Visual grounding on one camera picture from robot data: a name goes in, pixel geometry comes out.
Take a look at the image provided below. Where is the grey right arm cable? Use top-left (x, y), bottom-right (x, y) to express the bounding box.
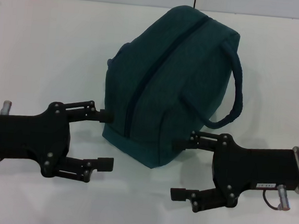
top-left (261, 182), bottom-right (293, 211)

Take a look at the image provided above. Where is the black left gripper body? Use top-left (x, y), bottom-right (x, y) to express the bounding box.
top-left (0, 97), bottom-right (75, 181)

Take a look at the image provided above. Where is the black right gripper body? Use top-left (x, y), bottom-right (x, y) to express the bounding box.
top-left (207, 132), bottom-right (299, 215)

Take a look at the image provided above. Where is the dark teal zippered lunch bag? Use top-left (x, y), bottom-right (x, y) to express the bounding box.
top-left (98, 0), bottom-right (253, 177)

